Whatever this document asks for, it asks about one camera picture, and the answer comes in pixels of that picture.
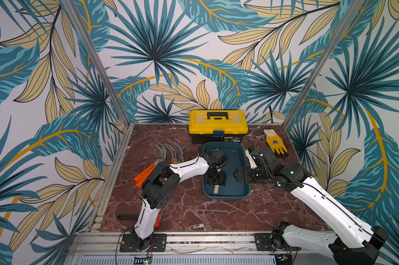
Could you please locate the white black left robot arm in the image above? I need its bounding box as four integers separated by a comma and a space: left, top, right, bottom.
133, 151, 227, 241

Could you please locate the red black clamp tool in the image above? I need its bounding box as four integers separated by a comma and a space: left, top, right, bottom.
154, 214, 162, 229

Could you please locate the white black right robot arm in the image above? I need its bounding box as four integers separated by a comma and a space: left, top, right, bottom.
234, 147, 388, 265

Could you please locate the wooden handle sickle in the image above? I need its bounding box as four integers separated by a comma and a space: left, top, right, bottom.
213, 185, 219, 194
162, 144, 178, 164
169, 141, 185, 163

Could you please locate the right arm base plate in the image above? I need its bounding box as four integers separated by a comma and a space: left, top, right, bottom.
254, 233, 301, 252

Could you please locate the yellow black toolbox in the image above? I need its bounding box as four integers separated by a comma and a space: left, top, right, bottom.
189, 110, 249, 144

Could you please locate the teal plastic tray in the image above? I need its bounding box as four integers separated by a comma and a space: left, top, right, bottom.
203, 142, 251, 200

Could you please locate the yellow white work glove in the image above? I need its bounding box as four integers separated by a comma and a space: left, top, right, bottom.
263, 129, 289, 159

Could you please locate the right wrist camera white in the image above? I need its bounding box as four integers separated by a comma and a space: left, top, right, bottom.
245, 149, 257, 169

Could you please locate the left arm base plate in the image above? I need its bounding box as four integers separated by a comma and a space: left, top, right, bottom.
120, 234, 167, 252

